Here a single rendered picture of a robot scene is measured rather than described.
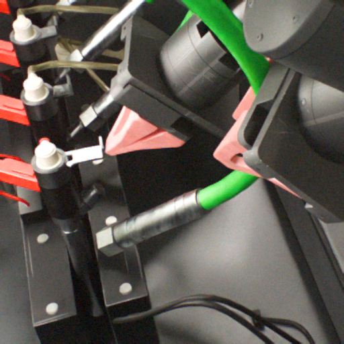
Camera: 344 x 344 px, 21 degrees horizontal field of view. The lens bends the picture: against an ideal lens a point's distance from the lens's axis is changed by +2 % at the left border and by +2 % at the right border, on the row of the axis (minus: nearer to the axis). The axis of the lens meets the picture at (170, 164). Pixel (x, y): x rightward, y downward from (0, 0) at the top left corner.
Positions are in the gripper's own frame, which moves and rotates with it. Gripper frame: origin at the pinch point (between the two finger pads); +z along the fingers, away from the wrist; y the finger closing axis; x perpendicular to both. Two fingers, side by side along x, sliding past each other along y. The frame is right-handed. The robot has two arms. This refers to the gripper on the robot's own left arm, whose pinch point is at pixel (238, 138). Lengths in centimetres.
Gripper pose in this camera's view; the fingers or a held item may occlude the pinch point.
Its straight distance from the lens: 56.0
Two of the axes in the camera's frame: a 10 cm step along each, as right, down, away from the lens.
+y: -4.2, 8.2, -3.7
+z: -5.0, 1.3, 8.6
